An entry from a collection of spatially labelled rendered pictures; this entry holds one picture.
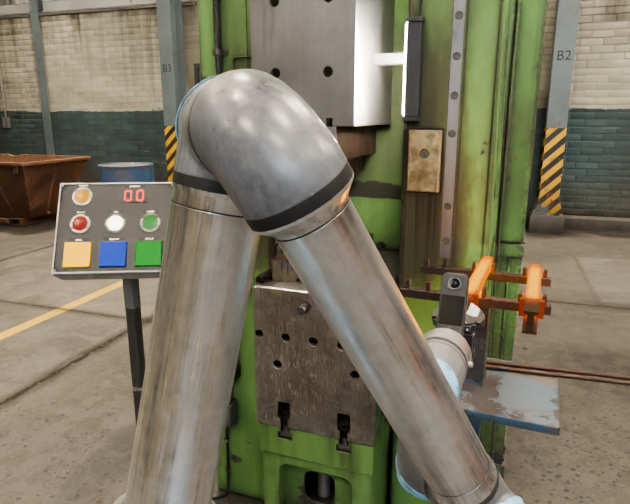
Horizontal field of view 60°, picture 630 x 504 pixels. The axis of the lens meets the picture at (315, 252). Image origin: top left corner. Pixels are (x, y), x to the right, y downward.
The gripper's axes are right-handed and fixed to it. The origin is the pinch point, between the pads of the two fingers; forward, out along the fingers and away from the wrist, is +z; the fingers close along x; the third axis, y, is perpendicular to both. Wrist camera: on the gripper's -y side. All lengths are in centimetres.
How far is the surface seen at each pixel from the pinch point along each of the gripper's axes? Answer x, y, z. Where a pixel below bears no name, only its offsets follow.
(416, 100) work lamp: -22, -41, 42
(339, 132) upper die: -41, -32, 34
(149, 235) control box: -93, -3, 15
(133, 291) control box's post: -104, 17, 18
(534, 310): 12.9, -2.0, -4.2
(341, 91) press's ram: -40, -43, 31
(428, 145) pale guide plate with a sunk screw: -19, -29, 44
